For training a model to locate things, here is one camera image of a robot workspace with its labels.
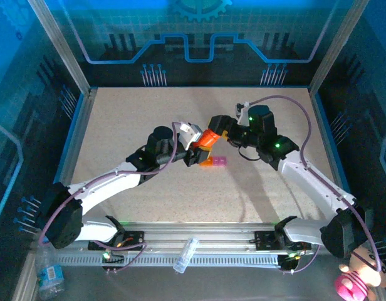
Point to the orange pill bottle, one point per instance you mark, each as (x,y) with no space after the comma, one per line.
(205,139)

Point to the pink pill organizer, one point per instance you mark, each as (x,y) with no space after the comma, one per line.
(220,161)

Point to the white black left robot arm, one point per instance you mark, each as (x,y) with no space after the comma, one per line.
(99,191)

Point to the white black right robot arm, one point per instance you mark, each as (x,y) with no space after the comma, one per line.
(312,185)

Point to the clear plastic tube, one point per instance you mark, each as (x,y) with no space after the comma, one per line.
(185,255)

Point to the water bottle with blue label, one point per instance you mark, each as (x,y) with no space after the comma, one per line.
(50,276)

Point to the pink beige plush toy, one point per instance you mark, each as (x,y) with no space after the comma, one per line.
(359,276)

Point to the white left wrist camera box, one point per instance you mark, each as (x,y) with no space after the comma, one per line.
(190,135)

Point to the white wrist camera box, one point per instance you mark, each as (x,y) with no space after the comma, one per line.
(190,135)
(242,114)

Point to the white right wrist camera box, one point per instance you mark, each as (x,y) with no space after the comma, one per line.
(242,114)

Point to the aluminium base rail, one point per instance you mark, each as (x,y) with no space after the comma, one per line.
(196,230)

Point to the aluminium side rail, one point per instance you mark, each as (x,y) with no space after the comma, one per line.
(76,141)

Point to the aluminium frame post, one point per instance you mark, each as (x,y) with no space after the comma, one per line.
(336,47)
(65,53)

